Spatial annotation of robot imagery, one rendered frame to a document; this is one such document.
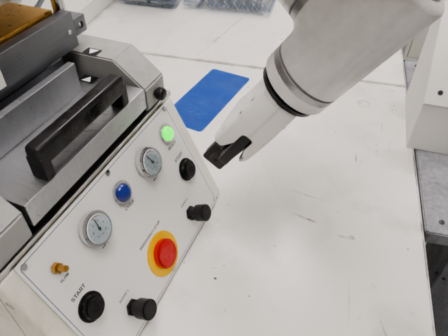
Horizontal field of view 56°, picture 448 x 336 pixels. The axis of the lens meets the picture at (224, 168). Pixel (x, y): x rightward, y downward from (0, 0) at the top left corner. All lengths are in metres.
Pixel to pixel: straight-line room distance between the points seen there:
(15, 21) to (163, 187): 0.27
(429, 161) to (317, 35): 0.49
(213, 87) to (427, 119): 0.45
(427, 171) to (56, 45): 0.63
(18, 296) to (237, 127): 0.28
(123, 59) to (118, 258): 0.25
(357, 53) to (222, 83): 0.61
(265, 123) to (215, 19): 0.85
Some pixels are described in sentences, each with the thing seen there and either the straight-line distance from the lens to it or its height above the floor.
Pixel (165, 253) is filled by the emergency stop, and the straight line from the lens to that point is 0.58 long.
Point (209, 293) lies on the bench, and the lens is 0.60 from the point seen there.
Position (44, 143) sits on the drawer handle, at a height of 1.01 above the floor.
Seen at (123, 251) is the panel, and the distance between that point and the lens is 0.53.
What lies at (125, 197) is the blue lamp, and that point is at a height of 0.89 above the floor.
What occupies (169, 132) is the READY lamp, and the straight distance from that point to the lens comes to 0.59.
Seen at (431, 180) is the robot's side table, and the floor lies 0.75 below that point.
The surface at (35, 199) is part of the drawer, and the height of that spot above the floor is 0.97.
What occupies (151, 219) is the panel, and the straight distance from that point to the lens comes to 0.57.
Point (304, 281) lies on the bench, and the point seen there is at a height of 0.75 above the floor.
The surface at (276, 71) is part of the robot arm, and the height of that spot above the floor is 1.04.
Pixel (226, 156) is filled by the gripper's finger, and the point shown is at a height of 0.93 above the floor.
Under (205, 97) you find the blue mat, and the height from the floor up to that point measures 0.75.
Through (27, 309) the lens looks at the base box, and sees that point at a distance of 0.47.
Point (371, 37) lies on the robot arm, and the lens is 0.40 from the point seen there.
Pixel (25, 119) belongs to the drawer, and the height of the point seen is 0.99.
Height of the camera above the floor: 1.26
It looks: 43 degrees down
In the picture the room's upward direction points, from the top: straight up
